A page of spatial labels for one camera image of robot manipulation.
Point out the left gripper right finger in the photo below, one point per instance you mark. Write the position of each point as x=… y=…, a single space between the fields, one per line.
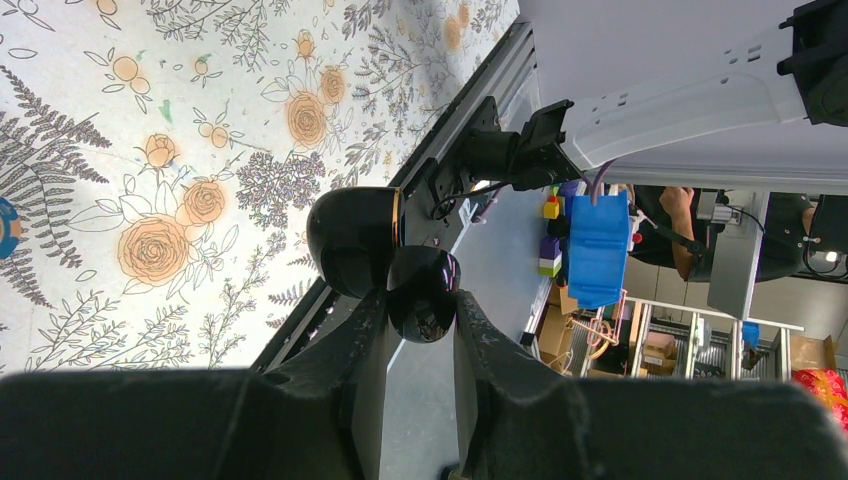
x=519 y=419

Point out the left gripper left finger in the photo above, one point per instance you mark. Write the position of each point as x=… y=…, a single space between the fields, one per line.
x=318 y=415

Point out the black earbud charging case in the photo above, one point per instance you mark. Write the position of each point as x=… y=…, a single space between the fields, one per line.
x=356 y=237

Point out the blue plastic bin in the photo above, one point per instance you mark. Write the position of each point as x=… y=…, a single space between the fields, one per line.
x=600 y=233

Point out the person in background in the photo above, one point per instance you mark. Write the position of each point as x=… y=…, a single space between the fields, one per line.
x=674 y=237

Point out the floral table mat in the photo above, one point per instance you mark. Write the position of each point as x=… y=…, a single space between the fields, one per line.
x=163 y=156

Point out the blue poker chip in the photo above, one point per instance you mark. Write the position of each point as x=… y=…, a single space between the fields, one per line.
x=11 y=229

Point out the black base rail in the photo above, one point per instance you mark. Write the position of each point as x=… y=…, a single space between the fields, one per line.
x=429 y=175

